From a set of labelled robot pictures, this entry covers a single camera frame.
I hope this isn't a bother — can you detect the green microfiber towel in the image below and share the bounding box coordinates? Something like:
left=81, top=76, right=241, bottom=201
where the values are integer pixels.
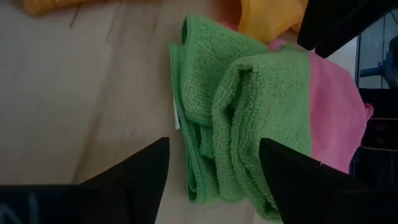
left=169, top=14, right=313, bottom=223

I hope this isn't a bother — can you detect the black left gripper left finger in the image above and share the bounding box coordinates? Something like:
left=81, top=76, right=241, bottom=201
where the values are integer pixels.
left=0, top=137, right=170, bottom=224

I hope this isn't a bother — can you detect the grey office chair base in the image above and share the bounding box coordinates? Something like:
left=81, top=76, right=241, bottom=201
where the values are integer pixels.
left=359, top=34, right=398, bottom=90

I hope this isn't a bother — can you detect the pink microfiber towel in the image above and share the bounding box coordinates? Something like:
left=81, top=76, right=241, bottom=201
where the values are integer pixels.
left=219, top=20, right=375, bottom=175

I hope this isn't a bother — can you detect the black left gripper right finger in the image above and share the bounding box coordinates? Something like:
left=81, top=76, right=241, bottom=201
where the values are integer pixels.
left=259, top=138, right=398, bottom=224

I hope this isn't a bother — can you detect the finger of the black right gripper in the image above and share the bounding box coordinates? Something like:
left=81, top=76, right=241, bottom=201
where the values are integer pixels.
left=297, top=0, right=374, bottom=50
left=314, top=0, right=398, bottom=59

